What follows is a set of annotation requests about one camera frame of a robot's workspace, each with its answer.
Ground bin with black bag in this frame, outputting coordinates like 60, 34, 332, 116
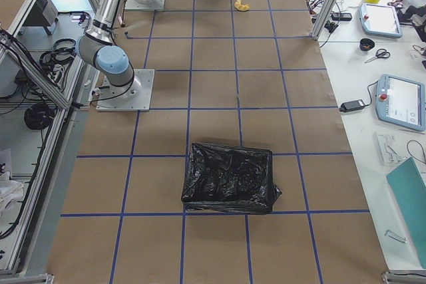
181, 143, 282, 215

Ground croissant toy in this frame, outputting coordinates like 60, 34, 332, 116
234, 0, 250, 12

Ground black power adapter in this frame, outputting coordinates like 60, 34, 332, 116
339, 99, 366, 113

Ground small black bowl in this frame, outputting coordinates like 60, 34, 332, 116
359, 38, 375, 52

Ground scissors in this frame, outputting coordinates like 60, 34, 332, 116
365, 48, 391, 63

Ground near teach pendant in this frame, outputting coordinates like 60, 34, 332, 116
375, 74, 425, 132

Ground teach pendant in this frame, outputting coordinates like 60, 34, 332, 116
375, 74, 425, 132
359, 3, 402, 39

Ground far teach pendant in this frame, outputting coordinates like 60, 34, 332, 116
359, 3, 402, 39

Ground grey control box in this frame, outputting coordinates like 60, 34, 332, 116
23, 0, 59, 35

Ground teal folder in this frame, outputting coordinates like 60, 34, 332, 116
386, 158, 425, 268

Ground hex key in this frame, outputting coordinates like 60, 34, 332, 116
385, 229, 407, 243

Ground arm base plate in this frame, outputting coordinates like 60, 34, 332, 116
124, 0, 165, 11
93, 69, 154, 112

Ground coiled black cable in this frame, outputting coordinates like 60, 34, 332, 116
23, 101, 54, 131

